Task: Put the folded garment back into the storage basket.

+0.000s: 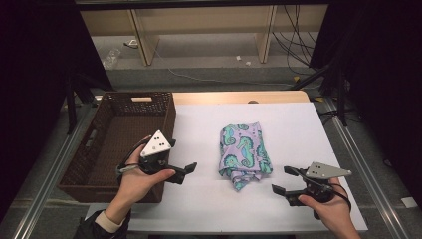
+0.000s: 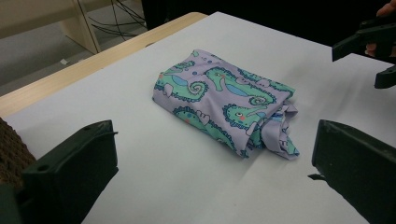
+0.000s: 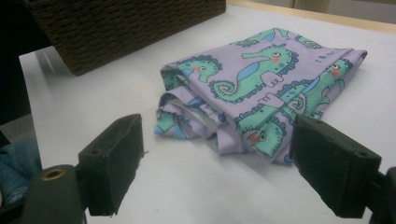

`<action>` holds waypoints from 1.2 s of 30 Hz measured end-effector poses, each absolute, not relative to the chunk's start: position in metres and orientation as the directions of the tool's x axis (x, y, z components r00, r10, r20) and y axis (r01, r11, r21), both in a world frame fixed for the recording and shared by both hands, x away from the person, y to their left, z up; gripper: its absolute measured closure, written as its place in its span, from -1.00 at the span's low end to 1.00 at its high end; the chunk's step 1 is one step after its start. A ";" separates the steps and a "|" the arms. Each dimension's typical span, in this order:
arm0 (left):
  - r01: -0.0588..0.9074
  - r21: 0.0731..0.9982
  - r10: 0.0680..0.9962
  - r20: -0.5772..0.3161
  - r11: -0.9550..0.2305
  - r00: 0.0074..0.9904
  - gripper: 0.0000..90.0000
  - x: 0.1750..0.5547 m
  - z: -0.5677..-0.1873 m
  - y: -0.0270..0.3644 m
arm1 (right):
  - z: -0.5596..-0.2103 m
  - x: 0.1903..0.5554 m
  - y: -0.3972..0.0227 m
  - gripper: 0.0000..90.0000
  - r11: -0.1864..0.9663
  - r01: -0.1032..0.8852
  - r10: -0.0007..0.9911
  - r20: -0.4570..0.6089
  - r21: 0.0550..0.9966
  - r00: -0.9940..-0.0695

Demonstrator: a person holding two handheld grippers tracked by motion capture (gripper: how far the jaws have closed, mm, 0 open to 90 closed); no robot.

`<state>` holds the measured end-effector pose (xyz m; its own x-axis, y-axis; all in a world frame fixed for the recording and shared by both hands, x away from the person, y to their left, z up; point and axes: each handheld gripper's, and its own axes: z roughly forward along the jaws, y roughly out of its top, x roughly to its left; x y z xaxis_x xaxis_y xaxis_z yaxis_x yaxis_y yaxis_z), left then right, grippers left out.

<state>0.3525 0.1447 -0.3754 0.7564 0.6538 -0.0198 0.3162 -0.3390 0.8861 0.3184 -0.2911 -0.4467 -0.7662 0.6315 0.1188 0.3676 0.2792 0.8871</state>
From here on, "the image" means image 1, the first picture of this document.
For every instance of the seahorse print cloth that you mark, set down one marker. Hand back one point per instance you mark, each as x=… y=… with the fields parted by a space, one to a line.
x=244 y=151

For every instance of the aluminium rail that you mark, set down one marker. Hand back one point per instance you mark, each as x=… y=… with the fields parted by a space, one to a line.
x=49 y=172
x=368 y=172

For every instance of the white tape piece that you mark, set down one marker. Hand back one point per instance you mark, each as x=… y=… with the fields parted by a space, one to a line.
x=409 y=202

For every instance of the person's right hand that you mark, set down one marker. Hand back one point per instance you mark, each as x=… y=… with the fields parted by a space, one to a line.
x=335 y=212

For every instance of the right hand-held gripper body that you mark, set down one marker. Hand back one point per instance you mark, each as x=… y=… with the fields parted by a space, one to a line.
x=320 y=181

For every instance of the white table mat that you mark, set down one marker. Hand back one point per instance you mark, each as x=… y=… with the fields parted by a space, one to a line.
x=288 y=132

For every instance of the yellow tape piece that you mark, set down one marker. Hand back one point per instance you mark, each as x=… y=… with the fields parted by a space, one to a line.
x=319 y=99
x=296 y=79

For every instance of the black curtain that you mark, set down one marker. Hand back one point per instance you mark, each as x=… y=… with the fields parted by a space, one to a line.
x=33 y=83
x=384 y=83

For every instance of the light wooden shelf unit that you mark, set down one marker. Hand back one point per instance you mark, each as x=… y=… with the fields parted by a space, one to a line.
x=199 y=20

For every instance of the black tripod stand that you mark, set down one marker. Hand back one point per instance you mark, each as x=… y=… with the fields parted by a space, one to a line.
x=74 y=99
x=326 y=83

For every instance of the clear plastic bag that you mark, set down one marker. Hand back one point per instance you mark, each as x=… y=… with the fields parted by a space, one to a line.
x=112 y=58

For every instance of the brown woven basket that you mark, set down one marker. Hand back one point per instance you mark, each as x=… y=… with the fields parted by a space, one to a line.
x=109 y=139

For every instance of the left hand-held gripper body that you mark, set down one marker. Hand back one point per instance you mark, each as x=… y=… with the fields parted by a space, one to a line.
x=155 y=146

